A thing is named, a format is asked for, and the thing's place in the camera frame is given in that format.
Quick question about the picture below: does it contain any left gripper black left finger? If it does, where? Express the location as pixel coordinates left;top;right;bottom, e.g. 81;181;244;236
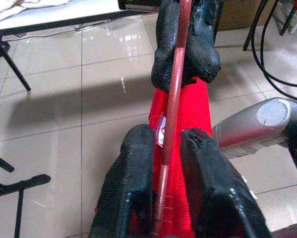
88;123;156;238

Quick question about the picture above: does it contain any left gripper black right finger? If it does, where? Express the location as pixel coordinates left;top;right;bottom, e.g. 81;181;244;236
179;127;273;238

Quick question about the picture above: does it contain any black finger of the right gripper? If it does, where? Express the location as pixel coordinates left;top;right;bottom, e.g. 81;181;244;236
150;0;182;92
181;0;222;85

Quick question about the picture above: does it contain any red wire clothes hanger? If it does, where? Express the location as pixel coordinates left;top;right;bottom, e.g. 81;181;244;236
150;0;193;238

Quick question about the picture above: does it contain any plain red garment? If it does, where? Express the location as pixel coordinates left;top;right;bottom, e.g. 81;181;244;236
93;79;213;238

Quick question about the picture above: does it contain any cream white jacket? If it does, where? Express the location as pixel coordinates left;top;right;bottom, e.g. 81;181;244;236
0;0;67;25

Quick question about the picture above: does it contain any open brown cardboard box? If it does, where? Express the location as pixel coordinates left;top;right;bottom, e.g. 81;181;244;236
214;0;263;32

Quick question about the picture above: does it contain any black clothes rack leg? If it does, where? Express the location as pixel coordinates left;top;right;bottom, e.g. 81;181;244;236
0;148;52;238

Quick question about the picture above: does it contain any large white table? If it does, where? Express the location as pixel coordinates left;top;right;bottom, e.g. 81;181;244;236
0;0;161;38

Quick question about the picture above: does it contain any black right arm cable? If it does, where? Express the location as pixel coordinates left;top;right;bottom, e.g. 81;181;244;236
251;0;297;88

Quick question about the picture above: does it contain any black table leg frame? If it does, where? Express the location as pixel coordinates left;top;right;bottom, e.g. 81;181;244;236
0;36;32;92

